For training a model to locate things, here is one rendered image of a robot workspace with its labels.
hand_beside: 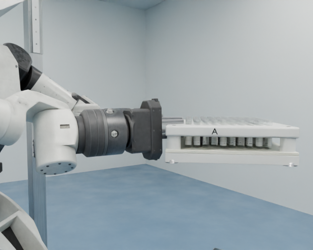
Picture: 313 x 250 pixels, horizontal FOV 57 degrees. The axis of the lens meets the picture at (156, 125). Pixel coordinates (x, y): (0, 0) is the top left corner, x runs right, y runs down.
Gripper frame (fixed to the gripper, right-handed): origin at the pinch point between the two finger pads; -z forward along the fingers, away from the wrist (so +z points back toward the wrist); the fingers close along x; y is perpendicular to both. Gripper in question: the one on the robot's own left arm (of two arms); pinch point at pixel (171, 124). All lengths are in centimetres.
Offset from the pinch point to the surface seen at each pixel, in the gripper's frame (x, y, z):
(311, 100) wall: -7, -252, -94
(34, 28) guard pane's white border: -40, -41, 68
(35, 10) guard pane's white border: -47, -41, 68
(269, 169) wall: 71, -282, -59
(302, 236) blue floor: 110, -193, -75
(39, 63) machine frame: -25, -43, 68
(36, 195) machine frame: 35, -40, 71
